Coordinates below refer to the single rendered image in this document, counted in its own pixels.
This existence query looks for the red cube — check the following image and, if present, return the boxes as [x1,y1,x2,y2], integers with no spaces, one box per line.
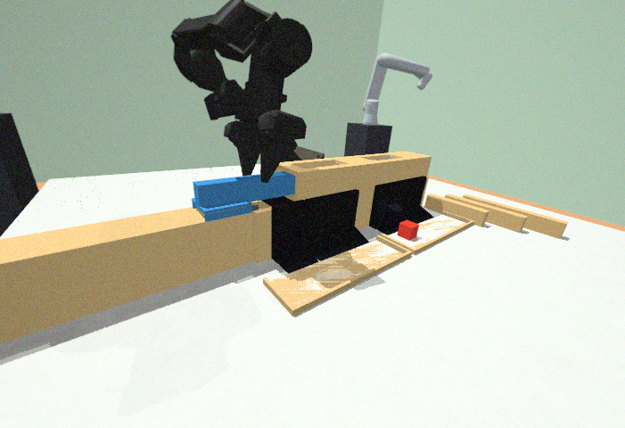
[398,220,419,241]

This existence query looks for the blue sliding bar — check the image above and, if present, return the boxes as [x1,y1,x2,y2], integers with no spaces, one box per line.
[192,171,296,222]

